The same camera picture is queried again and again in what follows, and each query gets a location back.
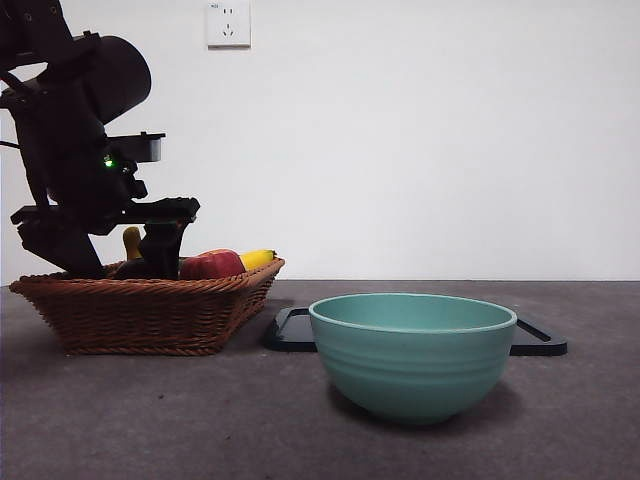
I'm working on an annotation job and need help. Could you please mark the dark purple plum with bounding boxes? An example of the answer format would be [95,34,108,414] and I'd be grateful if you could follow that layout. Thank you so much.
[112,258,147,280]

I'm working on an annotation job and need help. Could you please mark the teal ceramic bowl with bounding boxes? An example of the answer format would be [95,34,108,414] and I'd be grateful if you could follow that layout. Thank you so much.
[307,293,519,427]

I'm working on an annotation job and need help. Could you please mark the red apple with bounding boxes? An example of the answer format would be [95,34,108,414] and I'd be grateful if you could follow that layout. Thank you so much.
[178,248,249,281]

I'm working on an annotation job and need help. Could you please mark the brown wicker basket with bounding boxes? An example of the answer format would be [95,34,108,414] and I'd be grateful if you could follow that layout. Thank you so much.
[8,257,287,357]

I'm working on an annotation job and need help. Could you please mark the yellow banana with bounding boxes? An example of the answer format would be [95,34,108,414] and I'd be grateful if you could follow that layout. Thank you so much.
[122,226,278,274]

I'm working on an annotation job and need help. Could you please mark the dark rectangular tray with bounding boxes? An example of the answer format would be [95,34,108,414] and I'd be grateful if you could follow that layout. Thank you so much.
[263,306,570,358]

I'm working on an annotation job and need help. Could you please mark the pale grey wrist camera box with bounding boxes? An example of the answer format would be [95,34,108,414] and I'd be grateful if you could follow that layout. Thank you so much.
[106,131,167,164]

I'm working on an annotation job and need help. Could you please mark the white wall socket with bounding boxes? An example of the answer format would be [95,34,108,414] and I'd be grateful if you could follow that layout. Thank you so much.
[206,0,252,50]

